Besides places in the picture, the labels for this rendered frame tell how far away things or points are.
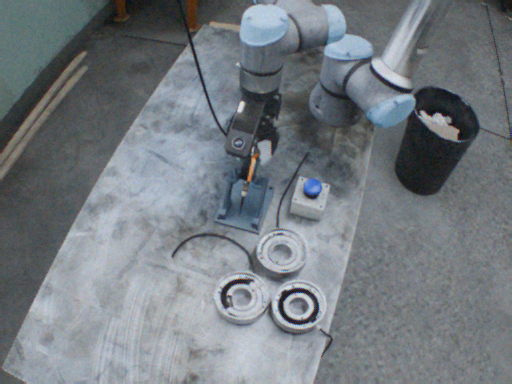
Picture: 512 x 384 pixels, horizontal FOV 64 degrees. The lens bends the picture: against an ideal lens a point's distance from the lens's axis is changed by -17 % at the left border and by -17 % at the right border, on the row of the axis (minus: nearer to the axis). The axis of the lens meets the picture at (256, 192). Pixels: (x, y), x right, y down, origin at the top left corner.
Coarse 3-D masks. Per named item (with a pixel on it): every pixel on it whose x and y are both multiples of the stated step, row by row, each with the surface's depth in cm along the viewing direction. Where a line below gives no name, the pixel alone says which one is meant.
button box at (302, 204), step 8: (296, 192) 104; (304, 192) 104; (320, 192) 104; (296, 200) 103; (304, 200) 103; (312, 200) 103; (320, 200) 103; (296, 208) 104; (304, 208) 103; (312, 208) 102; (320, 208) 102; (304, 216) 105; (312, 216) 104; (320, 216) 104
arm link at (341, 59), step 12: (348, 36) 111; (336, 48) 107; (348, 48) 107; (360, 48) 107; (372, 48) 108; (324, 60) 113; (336, 60) 108; (348, 60) 106; (360, 60) 106; (324, 72) 114; (336, 72) 110; (348, 72) 107; (324, 84) 117; (336, 84) 113
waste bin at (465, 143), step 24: (432, 96) 198; (456, 96) 194; (408, 120) 191; (456, 120) 199; (408, 144) 197; (432, 144) 182; (456, 144) 177; (408, 168) 204; (432, 168) 194; (432, 192) 210
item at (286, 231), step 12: (276, 228) 99; (288, 228) 99; (264, 240) 98; (276, 240) 98; (300, 240) 99; (288, 252) 100; (264, 264) 94; (288, 264) 96; (300, 264) 95; (276, 276) 95; (288, 276) 95
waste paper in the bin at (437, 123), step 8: (424, 112) 201; (424, 120) 194; (432, 120) 196; (440, 120) 198; (448, 120) 200; (432, 128) 191; (440, 128) 190; (448, 128) 189; (448, 136) 189; (456, 136) 189
